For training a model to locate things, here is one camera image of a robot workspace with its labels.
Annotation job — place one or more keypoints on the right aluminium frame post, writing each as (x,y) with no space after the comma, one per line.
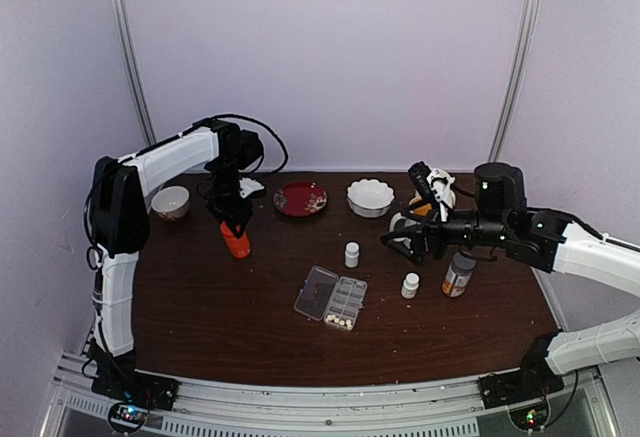
(527,27)

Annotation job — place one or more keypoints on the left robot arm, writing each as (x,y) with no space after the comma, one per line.
(116,221)

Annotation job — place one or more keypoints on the red floral plate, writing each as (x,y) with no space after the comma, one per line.
(300,199)

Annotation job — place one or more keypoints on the small white pill bottle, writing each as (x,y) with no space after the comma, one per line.
(410,285)

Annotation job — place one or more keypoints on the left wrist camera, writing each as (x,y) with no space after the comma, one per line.
(251,188)

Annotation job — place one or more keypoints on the orange pill bottle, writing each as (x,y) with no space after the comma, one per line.
(239,247)

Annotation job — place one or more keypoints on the plain white ceramic bowl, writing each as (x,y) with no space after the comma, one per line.
(171,203)

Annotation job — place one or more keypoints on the cream textured mug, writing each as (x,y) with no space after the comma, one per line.
(449,197)

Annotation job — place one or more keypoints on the clear plastic pill organizer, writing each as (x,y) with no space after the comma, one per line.
(324,292)

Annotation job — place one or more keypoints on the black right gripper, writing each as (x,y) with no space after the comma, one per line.
(430,225)

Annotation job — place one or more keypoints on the white pills in organizer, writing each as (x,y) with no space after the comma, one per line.
(339,321)

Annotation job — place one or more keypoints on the floral mug yellow inside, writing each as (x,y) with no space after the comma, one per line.
(398,222)

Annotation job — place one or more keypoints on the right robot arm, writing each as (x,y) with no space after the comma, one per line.
(545,239)

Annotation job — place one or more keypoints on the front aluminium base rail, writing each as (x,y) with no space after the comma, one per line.
(452,407)

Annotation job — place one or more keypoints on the aluminium frame post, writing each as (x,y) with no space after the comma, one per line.
(527,27)
(132,72)

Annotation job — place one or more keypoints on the amber bottle grey cap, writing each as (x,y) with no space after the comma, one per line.
(458,275)

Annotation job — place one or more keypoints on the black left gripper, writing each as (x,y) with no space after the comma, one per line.
(232,215)

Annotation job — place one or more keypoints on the white scalloped bowl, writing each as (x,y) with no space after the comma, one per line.
(370,198)

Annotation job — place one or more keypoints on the left aluminium frame post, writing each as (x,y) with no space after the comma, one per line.
(132,72)

